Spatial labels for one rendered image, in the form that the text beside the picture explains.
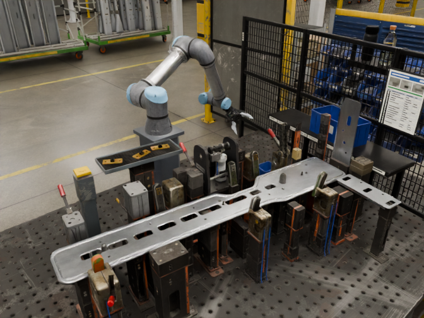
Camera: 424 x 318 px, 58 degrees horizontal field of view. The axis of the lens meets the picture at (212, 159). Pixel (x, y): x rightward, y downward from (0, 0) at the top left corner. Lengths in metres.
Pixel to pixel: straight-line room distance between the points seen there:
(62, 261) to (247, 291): 0.75
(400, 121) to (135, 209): 1.39
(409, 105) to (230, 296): 1.27
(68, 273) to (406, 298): 1.34
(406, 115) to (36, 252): 1.94
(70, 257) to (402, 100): 1.69
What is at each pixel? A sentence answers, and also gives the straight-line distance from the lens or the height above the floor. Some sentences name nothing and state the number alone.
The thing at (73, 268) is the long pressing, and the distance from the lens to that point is 1.47.
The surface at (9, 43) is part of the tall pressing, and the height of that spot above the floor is 0.46.
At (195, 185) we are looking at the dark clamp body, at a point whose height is 1.03.
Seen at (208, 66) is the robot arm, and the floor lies 1.38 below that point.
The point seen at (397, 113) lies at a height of 1.23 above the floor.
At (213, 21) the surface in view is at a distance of 4.66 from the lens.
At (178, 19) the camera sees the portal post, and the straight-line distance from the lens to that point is 8.64.
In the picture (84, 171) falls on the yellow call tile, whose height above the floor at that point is 1.16.
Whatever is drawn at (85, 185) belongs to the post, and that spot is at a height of 1.10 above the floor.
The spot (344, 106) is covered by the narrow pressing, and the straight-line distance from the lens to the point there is 2.02.
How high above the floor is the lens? 1.97
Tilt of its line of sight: 28 degrees down
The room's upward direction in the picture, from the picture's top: straight up
